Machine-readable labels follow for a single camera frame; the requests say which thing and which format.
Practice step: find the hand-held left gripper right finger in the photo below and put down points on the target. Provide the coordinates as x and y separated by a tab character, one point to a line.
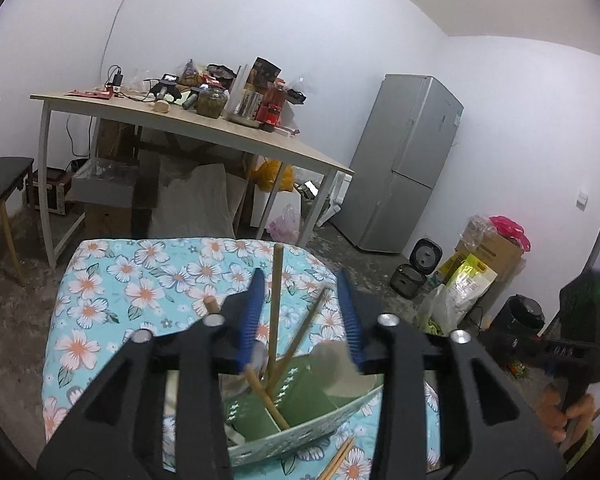
349	315

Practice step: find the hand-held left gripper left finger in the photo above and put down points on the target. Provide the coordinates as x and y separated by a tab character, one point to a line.
250	315

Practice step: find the wooden chopstick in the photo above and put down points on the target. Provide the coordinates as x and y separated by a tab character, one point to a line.
270	405
305	325
277	285

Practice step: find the green perforated utensil holder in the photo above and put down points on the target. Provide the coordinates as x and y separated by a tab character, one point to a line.
305	410

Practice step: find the pile of wooden chopsticks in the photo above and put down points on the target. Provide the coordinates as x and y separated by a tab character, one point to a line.
341	456

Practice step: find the person's right hand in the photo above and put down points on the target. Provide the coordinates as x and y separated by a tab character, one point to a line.
550	410

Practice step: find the black rice cooker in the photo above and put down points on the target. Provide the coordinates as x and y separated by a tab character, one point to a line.
415	270

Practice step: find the red snack packet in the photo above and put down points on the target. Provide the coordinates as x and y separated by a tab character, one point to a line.
519	370

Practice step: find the plastic bag of vegetables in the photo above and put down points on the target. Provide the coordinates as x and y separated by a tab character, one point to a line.
440	312

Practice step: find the pale pink plastic bag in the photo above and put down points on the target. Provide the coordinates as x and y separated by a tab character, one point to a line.
284	225

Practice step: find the brown cardboard box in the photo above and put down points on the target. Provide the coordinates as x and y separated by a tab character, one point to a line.
495	255

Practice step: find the yellow green rice bag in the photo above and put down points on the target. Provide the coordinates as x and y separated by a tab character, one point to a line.
467	282

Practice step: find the blue floral quilt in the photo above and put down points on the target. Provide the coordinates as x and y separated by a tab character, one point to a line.
130	280

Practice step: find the white sack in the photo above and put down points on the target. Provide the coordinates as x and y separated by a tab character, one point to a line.
192	200

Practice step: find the yellow plastic bag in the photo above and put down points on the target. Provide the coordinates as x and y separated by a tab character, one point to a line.
270	175

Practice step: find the clear plastic bag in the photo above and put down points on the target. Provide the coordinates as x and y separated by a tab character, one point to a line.
477	230

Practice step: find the silver refrigerator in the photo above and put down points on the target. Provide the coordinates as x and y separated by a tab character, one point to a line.
400	170

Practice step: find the grey wooden desk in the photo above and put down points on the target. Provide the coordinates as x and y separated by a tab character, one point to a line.
205	127

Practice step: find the lined cardboard box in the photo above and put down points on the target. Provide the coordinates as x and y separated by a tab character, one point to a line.
105	185

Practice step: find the red label bottle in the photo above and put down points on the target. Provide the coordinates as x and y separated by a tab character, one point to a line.
272	107

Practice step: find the metal can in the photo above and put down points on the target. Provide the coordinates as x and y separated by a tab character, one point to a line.
249	105

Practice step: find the glass jar of greens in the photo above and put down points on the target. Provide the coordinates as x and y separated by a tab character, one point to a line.
211	102

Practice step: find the dark carton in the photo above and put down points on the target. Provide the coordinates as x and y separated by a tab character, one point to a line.
266	72

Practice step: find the black handheld device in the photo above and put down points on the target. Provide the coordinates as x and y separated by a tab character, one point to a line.
164	87

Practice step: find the black charger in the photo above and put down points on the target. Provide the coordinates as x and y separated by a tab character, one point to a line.
115	76

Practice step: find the wooden chair with black seat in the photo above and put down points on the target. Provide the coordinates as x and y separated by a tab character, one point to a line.
2	175

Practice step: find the white wall socket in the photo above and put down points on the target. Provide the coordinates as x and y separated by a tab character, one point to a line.
582	200

